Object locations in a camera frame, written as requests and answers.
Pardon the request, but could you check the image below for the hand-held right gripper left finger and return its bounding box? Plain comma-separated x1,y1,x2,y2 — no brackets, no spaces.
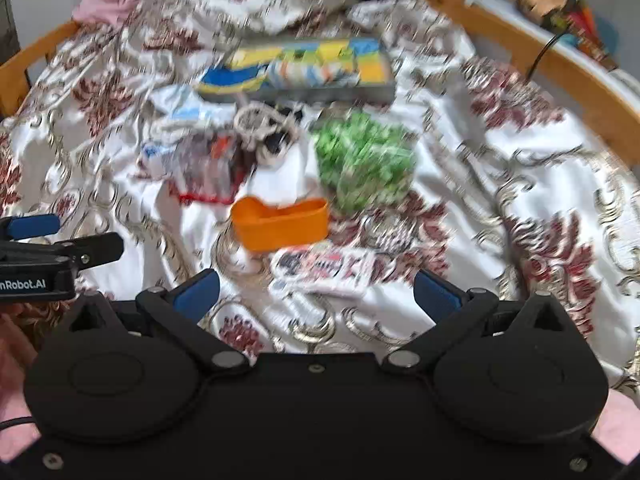
65,269,251,374

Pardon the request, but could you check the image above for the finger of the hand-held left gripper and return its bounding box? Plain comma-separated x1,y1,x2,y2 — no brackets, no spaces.
0,214,62,242
0,232,125,271

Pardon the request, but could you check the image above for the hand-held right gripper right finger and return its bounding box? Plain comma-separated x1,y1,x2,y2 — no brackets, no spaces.
382,269,568,376

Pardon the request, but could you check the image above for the orange plastic cup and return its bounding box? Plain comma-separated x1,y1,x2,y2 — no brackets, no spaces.
231,196,331,253

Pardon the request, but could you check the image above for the white patterned cloth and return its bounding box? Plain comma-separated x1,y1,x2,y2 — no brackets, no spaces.
270,242,378,298

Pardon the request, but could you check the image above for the white drawstring bag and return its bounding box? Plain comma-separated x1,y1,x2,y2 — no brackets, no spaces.
150,85,303,166

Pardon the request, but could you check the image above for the grey tray box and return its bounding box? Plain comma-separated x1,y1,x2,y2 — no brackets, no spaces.
195,35,398,106

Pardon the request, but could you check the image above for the person's left hand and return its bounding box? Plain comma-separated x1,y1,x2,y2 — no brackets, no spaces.
0,304,38,358

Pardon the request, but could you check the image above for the blue white tissue pack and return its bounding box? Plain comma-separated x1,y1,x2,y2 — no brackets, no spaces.
140,137,186,181

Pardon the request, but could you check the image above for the clear thread spool case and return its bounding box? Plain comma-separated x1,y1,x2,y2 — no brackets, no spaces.
170,132,251,206

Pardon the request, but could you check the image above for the floral printed bedspread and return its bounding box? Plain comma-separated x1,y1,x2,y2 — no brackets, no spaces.
0,0,640,396

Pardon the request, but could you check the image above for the jar of green paper stars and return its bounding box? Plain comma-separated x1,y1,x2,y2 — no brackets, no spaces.
310,112,418,216

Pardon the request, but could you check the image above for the yellow blue cloth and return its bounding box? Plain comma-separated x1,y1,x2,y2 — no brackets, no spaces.
197,45,281,98

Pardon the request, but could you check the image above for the pink clothing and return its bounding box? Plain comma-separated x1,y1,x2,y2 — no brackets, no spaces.
0,355,640,466

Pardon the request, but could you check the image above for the white ledge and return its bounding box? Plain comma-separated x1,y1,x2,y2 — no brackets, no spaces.
465,0,640,91

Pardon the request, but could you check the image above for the colourful toy pile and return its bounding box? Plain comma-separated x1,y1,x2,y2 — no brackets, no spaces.
517,0,621,68

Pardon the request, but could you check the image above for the wooden bed frame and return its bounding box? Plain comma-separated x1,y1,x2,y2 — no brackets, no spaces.
0,0,640,161

